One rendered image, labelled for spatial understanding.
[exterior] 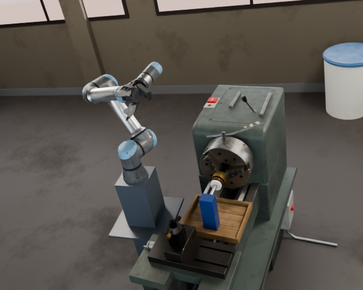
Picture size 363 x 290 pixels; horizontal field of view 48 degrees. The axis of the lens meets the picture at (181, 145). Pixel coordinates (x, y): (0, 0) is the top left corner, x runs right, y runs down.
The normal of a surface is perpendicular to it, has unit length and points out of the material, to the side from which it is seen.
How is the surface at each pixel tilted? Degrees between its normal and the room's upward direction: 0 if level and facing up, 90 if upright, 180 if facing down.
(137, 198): 90
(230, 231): 0
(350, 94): 94
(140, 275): 0
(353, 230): 0
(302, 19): 90
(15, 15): 90
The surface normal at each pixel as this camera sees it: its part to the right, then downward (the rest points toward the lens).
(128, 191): -0.28, 0.58
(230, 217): -0.17, -0.81
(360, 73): 0.08, 0.61
